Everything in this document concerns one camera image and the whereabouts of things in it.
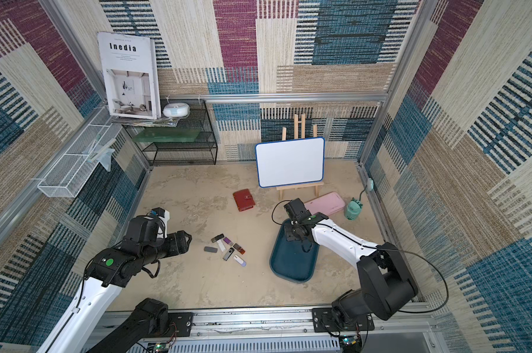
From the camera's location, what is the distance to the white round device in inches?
34.4

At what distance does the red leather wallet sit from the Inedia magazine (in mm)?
478

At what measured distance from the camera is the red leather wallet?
41.0 inches

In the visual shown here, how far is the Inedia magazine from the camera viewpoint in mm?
759

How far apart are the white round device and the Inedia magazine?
45 millimetres

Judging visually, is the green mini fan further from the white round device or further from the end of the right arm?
the white round device

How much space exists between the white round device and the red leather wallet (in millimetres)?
423
